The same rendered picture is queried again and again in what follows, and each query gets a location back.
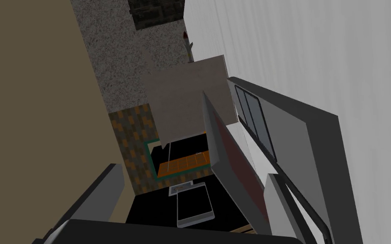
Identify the grey appliance door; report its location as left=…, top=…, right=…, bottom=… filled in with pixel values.
left=202, top=91, right=273, bottom=236

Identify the black bar handle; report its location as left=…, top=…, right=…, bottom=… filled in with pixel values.
left=275, top=164, right=335, bottom=244

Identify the dark wall picture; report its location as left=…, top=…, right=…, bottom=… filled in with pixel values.
left=127, top=0, right=186, bottom=31

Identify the small grey flat box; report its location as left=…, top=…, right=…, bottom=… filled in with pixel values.
left=168, top=180, right=194, bottom=197

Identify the dark grey appliance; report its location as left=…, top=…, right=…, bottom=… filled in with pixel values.
left=227, top=76, right=364, bottom=244

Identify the orange patterned rug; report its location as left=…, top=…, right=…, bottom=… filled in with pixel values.
left=108, top=103, right=215, bottom=196

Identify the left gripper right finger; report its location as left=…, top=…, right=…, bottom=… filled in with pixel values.
left=263, top=173, right=316, bottom=244

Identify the beige cabinet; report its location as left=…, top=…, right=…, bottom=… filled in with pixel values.
left=140, top=55, right=238, bottom=149

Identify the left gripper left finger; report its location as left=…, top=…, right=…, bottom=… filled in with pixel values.
left=42, top=163, right=126, bottom=238

